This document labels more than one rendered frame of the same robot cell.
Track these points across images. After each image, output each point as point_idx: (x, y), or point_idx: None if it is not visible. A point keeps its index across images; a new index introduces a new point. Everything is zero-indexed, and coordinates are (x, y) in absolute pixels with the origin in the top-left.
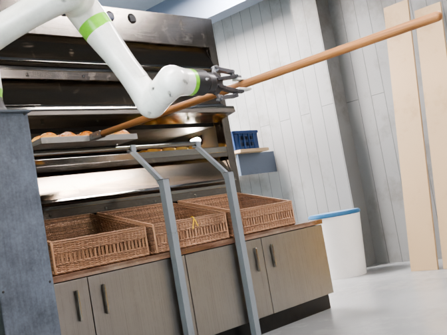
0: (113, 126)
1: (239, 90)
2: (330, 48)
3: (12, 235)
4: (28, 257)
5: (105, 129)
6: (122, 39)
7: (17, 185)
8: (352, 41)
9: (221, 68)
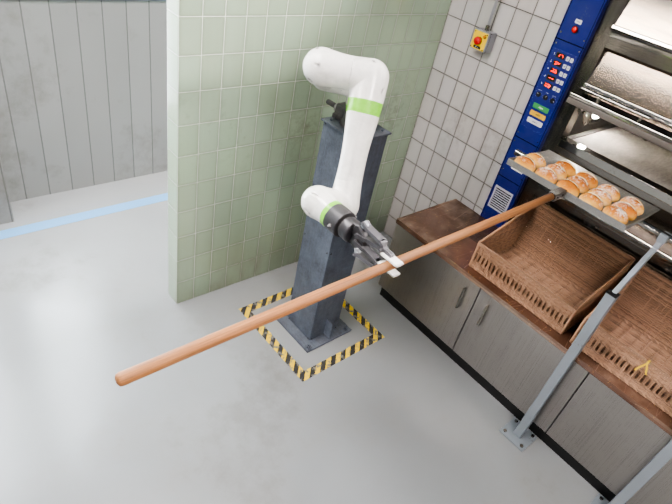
0: (537, 198)
1: None
2: (273, 308)
3: None
4: (321, 229)
5: (547, 194)
6: (353, 134)
7: (331, 184)
8: (241, 321)
9: (367, 230)
